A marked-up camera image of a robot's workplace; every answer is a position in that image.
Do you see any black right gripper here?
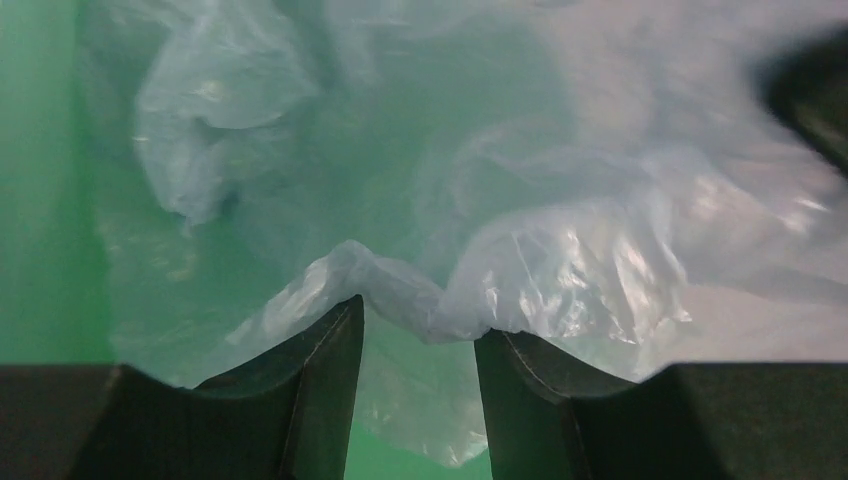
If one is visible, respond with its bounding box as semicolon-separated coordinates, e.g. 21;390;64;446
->
757;26;847;177

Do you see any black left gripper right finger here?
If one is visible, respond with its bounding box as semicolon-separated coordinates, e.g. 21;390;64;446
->
474;330;847;479

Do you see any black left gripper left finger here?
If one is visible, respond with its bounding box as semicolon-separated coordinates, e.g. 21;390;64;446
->
1;296;364;479

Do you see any light blue plastic trash bag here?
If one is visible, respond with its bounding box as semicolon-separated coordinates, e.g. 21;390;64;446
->
77;1;847;467

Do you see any green plastic trash bin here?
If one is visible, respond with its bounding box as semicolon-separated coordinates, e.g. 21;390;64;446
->
1;1;490;479

